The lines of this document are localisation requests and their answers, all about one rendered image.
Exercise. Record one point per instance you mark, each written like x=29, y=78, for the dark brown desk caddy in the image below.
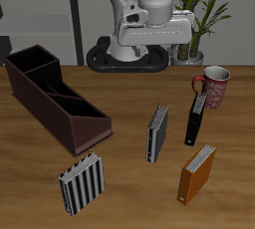
x=63, y=120

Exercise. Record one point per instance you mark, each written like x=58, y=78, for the red patterned mug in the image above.
x=215, y=90

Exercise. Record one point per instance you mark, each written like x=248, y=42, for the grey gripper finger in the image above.
x=168, y=48
x=140, y=50

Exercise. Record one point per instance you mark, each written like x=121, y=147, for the white shelf unit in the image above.
x=33, y=17

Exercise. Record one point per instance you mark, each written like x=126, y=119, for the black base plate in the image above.
x=99, y=62

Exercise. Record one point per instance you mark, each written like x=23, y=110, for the dark vertical post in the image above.
x=75, y=20

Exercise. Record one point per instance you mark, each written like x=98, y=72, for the orange book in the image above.
x=194, y=180

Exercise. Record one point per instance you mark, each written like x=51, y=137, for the green pot plant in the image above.
x=199, y=24

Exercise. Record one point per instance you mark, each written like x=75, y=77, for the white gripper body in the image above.
x=156, y=34

